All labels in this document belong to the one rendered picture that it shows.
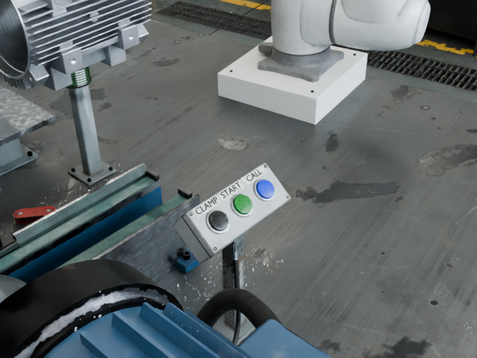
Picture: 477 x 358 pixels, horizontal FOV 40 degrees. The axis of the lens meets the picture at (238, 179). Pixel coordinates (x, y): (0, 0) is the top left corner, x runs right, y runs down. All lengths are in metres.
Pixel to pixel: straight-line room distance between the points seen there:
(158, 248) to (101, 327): 0.78
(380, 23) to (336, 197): 0.44
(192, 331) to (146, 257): 0.76
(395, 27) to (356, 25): 0.09
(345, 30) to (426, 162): 0.37
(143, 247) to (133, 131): 0.57
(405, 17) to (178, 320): 1.27
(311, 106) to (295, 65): 0.14
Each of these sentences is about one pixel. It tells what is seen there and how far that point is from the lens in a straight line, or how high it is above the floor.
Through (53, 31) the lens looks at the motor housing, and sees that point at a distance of 0.89.
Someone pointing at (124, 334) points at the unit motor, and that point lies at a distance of 0.39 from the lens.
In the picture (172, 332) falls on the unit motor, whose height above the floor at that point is 1.35.
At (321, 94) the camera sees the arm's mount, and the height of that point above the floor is 0.87.
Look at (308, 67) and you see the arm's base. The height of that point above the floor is 0.90.
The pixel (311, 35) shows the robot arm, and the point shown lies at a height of 0.99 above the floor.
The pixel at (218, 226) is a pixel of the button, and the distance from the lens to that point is 0.90.
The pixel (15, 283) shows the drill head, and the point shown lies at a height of 1.13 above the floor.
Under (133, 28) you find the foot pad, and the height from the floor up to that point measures 1.28.
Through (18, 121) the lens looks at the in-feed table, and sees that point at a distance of 1.53.
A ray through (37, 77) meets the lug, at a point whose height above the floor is 1.26.
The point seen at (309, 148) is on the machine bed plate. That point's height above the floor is 0.80.
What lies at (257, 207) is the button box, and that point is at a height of 1.05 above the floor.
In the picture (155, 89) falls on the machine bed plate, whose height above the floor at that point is 0.80.
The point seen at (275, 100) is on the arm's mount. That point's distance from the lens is 1.69.
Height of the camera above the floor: 1.64
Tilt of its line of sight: 35 degrees down
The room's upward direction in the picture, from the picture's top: 1 degrees counter-clockwise
